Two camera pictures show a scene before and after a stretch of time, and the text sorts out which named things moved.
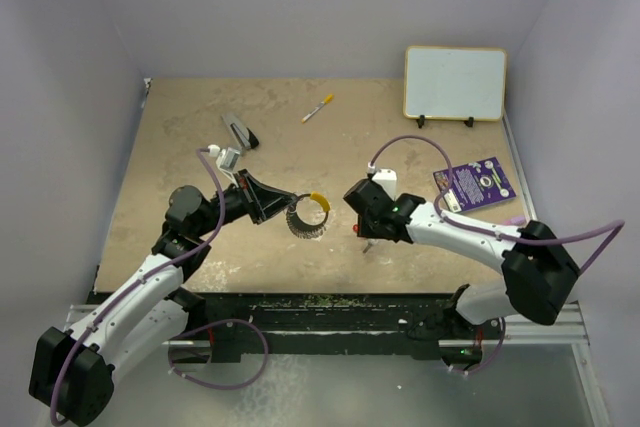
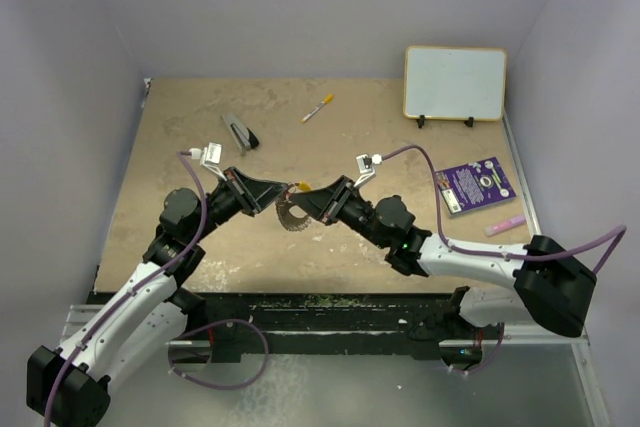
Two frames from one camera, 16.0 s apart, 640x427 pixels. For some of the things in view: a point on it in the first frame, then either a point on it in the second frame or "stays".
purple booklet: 474,185 stays
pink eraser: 515,221 stays
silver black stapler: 244,134 stays
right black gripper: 365,229 -> 326,204
